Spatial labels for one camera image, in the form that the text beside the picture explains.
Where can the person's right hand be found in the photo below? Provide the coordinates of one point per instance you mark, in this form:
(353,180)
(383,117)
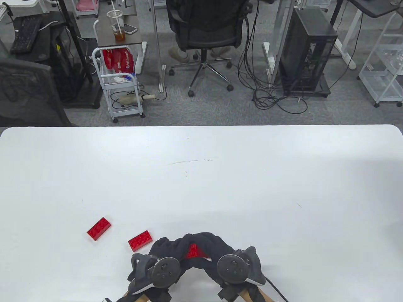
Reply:
(214,245)

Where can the person's left hand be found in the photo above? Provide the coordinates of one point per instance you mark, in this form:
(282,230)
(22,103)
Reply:
(171,248)

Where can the stack of red toy bricks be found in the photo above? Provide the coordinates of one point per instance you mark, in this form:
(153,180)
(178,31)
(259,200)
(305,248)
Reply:
(192,251)

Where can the single red toy brick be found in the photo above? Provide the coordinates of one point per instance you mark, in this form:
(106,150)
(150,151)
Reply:
(140,240)
(98,228)

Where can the person's left forearm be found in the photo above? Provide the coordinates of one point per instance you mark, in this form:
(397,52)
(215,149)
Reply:
(138,298)

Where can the grey VR controller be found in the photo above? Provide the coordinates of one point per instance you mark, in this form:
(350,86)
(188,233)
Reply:
(233,267)
(165,272)

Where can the white rolling cart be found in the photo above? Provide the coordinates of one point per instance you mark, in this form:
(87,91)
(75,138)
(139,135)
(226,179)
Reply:
(126,110)

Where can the beige handheld tool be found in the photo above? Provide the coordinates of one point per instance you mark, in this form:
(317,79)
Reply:
(129,99)

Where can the white crumpled cloth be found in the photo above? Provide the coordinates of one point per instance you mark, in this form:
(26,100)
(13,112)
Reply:
(119,79)

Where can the black tower floor stand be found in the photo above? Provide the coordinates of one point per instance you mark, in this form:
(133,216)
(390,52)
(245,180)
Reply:
(324,89)

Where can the red plastic bag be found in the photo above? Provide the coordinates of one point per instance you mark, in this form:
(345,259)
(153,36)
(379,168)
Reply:
(121,61)

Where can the white desk leg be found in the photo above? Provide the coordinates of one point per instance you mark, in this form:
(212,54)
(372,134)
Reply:
(346,55)
(156,37)

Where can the black mesh office chair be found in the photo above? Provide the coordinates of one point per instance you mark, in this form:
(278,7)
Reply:
(207,31)

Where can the grey mesh chair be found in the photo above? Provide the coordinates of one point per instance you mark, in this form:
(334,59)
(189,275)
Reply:
(25,91)

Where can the black computer tower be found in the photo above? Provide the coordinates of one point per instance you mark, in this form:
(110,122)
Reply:
(302,47)

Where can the plastic cup with straw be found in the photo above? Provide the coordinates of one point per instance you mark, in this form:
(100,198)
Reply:
(119,36)

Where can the white smartphone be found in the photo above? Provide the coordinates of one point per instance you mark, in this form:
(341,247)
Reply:
(130,29)

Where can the dark wood side table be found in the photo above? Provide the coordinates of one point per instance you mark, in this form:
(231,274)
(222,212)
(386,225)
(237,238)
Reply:
(107,31)

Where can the black desk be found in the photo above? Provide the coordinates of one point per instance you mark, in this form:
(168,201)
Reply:
(44,44)

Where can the pink storage bin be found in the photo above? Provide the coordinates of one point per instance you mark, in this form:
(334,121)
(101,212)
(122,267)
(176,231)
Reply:
(86,5)

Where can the black keyboard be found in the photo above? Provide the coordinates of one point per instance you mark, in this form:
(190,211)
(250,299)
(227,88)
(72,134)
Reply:
(25,34)

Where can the black curved desktop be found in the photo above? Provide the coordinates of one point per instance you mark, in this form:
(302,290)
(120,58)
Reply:
(374,8)

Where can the white desk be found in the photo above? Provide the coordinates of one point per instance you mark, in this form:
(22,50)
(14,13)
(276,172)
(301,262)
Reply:
(19,4)

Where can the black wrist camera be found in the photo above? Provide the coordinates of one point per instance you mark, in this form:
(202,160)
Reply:
(159,296)
(229,291)

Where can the white desk frame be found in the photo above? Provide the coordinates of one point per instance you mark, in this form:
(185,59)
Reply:
(267,56)

